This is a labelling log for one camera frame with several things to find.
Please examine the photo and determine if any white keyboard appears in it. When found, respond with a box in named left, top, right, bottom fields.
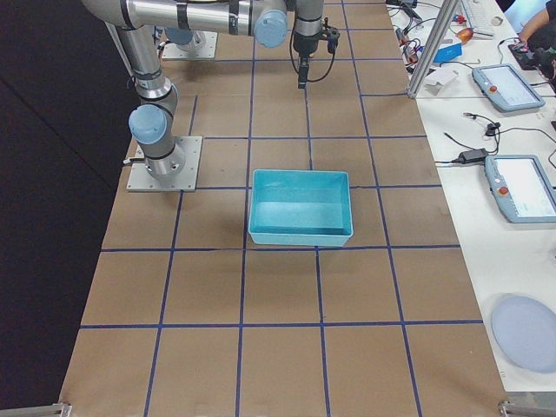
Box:
left=460, top=0, right=494, bottom=39

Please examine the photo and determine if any black power adapter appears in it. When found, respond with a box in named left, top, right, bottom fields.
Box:
left=457, top=148, right=488, bottom=165

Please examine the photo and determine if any teach pendant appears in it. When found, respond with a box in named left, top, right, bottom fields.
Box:
left=485, top=155, right=555, bottom=223
left=472, top=64, right=546, bottom=112

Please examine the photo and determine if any aluminium frame post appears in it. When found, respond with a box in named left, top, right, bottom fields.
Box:
left=407, top=0, right=459, bottom=99

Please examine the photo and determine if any grey round plate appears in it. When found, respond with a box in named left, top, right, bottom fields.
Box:
left=491, top=295, right=555, bottom=374

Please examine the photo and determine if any teach pendant lower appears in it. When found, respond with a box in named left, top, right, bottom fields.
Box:
left=485, top=155, right=555, bottom=223

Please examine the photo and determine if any teach pendant upper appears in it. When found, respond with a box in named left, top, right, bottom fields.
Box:
left=472, top=64, right=546, bottom=112

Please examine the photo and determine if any white folded paper box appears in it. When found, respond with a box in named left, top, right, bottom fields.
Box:
left=424, top=69, right=459, bottom=95

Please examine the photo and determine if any turquoise plastic bin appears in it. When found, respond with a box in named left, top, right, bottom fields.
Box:
left=248, top=169, right=354, bottom=247

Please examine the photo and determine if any blue cardboard box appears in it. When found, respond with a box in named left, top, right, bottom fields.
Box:
left=433, top=43, right=462, bottom=63

